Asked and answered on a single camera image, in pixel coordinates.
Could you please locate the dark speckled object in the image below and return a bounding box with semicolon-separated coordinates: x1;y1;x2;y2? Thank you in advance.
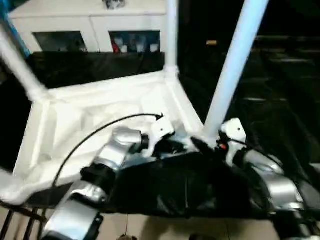
102;0;128;10

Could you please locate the white glass door cabinet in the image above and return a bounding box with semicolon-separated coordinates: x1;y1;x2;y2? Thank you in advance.
8;0;169;54

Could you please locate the black folding stand frame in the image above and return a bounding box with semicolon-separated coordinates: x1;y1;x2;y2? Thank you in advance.
0;201;50;240

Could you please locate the white plastic table top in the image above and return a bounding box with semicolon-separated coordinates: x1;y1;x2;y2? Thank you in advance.
0;70;216;205

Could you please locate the white plastic table leg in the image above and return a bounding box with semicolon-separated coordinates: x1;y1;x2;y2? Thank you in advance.
163;0;180;74
0;166;20;200
202;0;270;141
0;31;49;101

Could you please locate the black mat cover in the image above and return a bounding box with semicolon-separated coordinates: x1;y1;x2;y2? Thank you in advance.
0;34;320;221

